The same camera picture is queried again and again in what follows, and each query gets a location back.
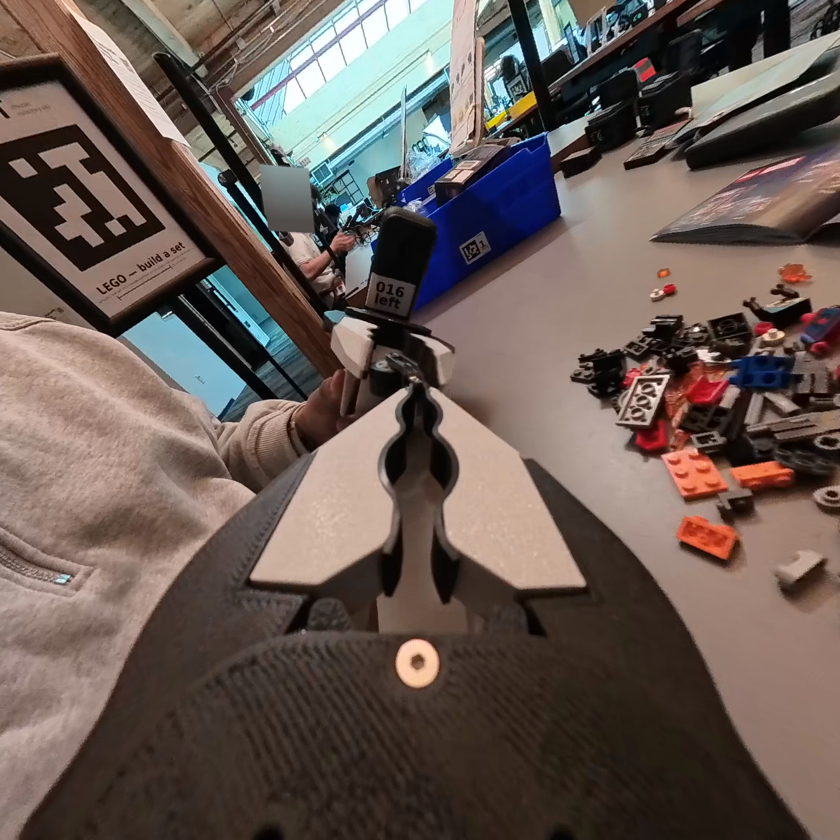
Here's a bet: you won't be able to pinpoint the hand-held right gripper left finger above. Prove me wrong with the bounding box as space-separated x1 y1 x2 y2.
247 386 413 614

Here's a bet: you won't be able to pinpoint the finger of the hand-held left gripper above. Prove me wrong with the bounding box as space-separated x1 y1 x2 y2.
407 331 455 389
330 320 376 417

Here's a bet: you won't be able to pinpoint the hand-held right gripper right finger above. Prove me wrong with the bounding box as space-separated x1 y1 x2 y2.
417 387 588 614

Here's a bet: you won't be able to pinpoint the pile of lego pieces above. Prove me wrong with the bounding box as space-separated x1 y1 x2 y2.
570 298 840 481

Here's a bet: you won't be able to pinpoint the person's left forearm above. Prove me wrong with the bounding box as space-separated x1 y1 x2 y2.
215 397 311 494

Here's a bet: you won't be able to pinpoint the orange square lego plate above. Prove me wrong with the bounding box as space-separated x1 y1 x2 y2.
661 449 730 501

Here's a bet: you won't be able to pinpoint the orange rectangular lego plate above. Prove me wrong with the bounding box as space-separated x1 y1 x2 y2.
675 516 740 561
730 461 795 493

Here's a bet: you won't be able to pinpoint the light grey lego piece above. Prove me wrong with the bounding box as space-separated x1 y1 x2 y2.
775 549 827 593

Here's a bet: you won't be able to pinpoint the lego instruction booklet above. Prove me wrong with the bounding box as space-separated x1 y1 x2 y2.
653 154 840 247

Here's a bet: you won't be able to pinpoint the person's left hand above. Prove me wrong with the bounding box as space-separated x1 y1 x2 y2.
294 369 360 455

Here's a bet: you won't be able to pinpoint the blue plastic bin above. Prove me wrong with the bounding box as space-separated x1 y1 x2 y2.
392 131 563 311

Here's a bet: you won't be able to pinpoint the brown boxes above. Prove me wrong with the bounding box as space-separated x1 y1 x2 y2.
433 144 514 202

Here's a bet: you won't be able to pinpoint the cardboard sheet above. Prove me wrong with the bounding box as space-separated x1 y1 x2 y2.
448 0 488 149

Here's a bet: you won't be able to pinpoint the black metal stand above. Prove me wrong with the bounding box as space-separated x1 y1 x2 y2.
152 52 330 401

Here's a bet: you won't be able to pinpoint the black pole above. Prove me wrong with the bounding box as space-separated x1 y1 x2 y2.
505 0 560 133

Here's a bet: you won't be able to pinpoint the framed black and white sign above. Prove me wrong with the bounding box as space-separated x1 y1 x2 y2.
0 54 221 337

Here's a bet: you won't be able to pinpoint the white paper sheet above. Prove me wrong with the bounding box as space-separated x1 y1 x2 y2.
68 0 193 149

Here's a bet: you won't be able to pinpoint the wooden post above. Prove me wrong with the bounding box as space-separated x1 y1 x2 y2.
13 0 343 379

